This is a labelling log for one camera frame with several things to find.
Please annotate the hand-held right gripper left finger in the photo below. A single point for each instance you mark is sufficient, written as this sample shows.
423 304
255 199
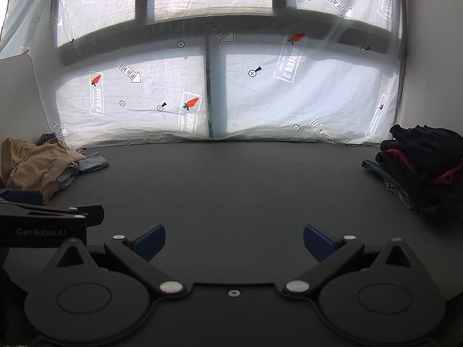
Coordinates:
152 240

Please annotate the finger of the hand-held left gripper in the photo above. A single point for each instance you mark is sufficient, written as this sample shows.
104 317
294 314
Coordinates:
23 198
90 214

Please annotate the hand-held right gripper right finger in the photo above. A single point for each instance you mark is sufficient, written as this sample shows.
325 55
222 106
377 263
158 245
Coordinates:
318 242

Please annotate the beige garment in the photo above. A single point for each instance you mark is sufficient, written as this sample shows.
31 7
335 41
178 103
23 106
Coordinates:
32 170

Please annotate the grey garment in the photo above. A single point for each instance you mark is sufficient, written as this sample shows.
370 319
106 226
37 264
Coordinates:
67 177

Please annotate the light blue garment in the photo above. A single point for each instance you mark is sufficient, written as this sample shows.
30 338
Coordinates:
94 162

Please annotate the dark plaid cloth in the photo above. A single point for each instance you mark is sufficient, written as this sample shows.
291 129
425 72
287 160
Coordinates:
47 138

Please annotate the grey-blue folded garment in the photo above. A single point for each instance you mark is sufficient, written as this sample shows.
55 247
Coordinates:
389 179

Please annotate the black folded garment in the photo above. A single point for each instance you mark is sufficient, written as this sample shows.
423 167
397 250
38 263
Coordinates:
430 197

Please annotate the red folded garment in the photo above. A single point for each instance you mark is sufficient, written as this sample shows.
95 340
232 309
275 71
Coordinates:
448 177

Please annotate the window frame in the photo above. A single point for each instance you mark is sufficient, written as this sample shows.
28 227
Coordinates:
208 79

